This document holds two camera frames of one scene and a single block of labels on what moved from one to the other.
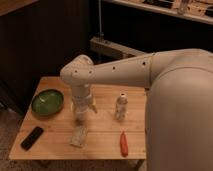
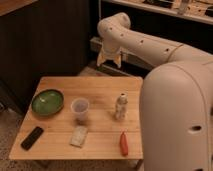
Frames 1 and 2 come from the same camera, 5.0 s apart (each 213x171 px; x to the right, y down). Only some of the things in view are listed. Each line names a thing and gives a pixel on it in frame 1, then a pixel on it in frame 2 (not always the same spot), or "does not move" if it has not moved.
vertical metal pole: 101,34 does not move
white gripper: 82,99 to 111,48
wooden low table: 50,131 does not move
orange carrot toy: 124,144 does not move
